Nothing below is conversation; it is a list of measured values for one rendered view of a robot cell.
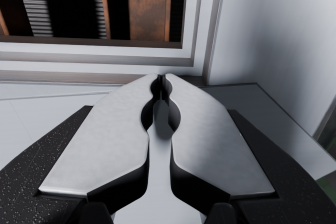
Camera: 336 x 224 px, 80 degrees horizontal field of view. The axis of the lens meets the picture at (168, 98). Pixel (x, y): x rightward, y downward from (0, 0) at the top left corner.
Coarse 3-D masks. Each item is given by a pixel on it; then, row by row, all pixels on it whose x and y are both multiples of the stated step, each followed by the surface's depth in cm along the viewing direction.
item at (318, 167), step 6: (318, 144) 16; (318, 150) 17; (324, 150) 17; (312, 156) 17; (318, 156) 17; (324, 156) 17; (330, 156) 17; (312, 162) 17; (318, 162) 17; (324, 162) 17; (330, 162) 17; (306, 168) 18; (312, 168) 18; (318, 168) 18; (324, 168) 18; (330, 168) 18; (312, 174) 18; (318, 174) 18; (324, 174) 18
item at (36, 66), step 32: (192, 0) 14; (192, 32) 15; (0, 64) 14; (32, 64) 14; (64, 64) 14; (96, 64) 14; (128, 64) 14; (160, 64) 15; (192, 64) 15; (0, 96) 13
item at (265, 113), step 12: (252, 96) 14; (264, 96) 14; (252, 108) 14; (264, 108) 14; (276, 108) 14; (252, 120) 15; (264, 120) 15; (276, 120) 15; (288, 120) 15; (264, 132) 15; (276, 132) 15; (288, 132) 15; (300, 132) 15; (288, 144) 16; (300, 144) 16; (312, 144) 16; (300, 156) 17
